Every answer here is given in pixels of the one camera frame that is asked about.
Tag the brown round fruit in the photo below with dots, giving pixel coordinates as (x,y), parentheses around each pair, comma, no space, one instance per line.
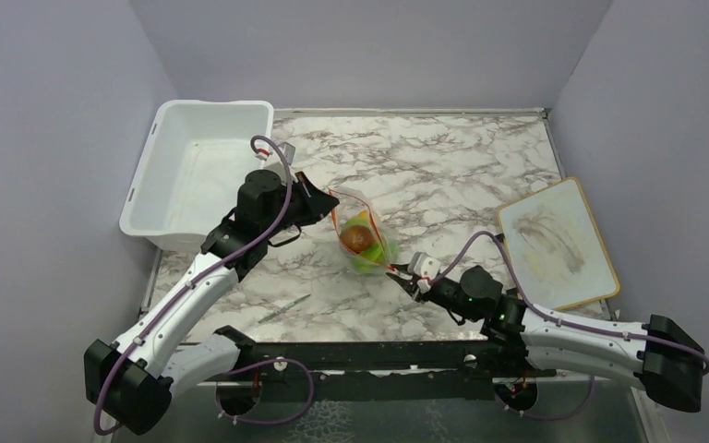
(357,238)

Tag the white cutting board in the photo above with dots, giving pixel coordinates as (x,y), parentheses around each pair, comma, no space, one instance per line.
(556,249)

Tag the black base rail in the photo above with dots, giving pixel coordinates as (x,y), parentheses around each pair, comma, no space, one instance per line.
(373,371)

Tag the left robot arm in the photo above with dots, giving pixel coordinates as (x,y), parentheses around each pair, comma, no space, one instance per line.
(134,378)

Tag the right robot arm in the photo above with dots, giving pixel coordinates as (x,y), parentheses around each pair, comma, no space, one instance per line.
(658,357)

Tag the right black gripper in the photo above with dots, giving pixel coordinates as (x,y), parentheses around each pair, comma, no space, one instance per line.
(410,286)

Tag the white plastic bin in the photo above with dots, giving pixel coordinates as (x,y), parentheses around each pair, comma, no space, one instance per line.
(194,159)

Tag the clear zip bag orange zipper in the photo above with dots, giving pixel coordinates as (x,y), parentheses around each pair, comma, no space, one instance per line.
(351,202)

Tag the green star fruit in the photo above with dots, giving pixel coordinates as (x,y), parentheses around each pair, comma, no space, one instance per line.
(374,257)

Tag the green pen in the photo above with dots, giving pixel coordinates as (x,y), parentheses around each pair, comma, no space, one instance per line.
(283,309)

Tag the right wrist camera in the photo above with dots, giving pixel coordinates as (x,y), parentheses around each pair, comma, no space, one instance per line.
(425,268)

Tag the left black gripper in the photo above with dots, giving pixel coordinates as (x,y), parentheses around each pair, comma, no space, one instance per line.
(313,214)

